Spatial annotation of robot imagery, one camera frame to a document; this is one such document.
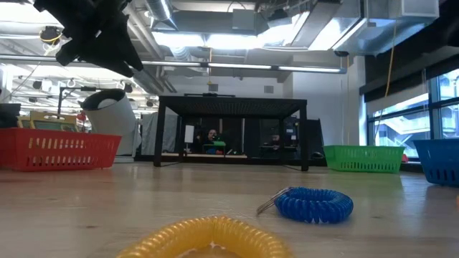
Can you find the white cylindrical desk lamp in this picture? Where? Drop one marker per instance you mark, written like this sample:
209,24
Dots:
114,122

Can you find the blue plastic basket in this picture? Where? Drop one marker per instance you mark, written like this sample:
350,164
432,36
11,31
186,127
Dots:
441,161

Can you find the black background stand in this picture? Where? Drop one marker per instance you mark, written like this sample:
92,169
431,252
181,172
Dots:
59,107

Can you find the long ceiling light bar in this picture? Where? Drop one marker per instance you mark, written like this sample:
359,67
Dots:
236,66

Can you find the blue coil wristband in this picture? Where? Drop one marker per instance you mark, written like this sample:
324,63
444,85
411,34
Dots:
322,215

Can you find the person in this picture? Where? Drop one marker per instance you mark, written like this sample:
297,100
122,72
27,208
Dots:
211,136
275,139

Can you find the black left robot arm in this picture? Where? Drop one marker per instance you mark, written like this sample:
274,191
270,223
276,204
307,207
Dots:
9,116

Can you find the red plastic basket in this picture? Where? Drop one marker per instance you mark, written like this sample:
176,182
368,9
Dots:
54,148

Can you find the silver rectangular air duct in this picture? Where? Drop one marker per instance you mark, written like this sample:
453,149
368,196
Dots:
387,32

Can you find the black mesh shelf riser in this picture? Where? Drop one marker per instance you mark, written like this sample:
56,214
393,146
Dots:
233,105

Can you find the green plastic basket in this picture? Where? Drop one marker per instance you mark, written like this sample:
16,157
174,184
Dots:
362,157

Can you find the white paper sign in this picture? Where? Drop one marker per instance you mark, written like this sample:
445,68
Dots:
189,133

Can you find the yellow coil wristband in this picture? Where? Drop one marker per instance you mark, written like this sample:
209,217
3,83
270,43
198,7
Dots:
161,240

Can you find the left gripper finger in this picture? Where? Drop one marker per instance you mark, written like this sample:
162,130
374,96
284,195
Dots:
122,44
107,61

